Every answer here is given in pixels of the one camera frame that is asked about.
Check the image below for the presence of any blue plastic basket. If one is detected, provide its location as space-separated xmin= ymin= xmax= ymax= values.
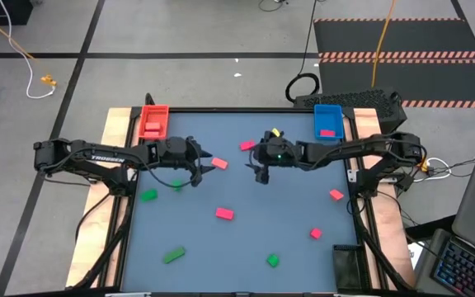
xmin=313 ymin=103 xmax=345 ymax=141

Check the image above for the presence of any yellow floor cable with plug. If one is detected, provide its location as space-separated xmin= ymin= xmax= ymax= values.
xmin=0 ymin=3 xmax=57 ymax=87

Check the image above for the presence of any hanging black cable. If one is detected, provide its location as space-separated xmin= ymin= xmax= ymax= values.
xmin=285 ymin=0 xmax=321 ymax=104

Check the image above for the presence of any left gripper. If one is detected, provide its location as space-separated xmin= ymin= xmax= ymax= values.
xmin=157 ymin=136 xmax=217 ymax=174

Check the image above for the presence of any wooden side board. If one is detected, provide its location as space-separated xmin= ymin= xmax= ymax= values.
xmin=64 ymin=106 xmax=134 ymax=289
xmin=352 ymin=107 xmax=418 ymax=290

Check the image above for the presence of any black table frame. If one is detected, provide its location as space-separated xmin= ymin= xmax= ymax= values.
xmin=105 ymin=105 xmax=391 ymax=297

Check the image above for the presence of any white paper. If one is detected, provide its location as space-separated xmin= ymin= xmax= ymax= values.
xmin=406 ymin=241 xmax=426 ymax=269

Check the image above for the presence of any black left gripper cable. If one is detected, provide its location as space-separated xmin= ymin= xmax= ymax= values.
xmin=144 ymin=163 xmax=204 ymax=190

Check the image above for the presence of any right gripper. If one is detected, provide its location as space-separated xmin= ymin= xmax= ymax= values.
xmin=244 ymin=138 xmax=304 ymax=186

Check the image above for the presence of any black hazard-striped floor mat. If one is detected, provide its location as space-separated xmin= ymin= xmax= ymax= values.
xmin=313 ymin=17 xmax=475 ymax=109

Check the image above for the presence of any white floor cable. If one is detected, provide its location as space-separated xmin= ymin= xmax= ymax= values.
xmin=0 ymin=0 xmax=57 ymax=100

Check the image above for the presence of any black floor cable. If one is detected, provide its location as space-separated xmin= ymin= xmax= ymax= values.
xmin=258 ymin=0 xmax=289 ymax=12

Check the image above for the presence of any long green block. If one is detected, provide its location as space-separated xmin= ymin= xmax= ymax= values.
xmin=162 ymin=246 xmax=186 ymax=265

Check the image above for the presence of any black basket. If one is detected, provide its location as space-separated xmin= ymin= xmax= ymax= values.
xmin=332 ymin=243 xmax=364 ymax=292

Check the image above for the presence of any orange plastic basket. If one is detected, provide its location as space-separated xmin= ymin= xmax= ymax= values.
xmin=137 ymin=104 xmax=171 ymax=141

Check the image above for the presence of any black perforated computer case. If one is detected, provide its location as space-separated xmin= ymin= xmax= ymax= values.
xmin=293 ymin=87 xmax=408 ymax=134

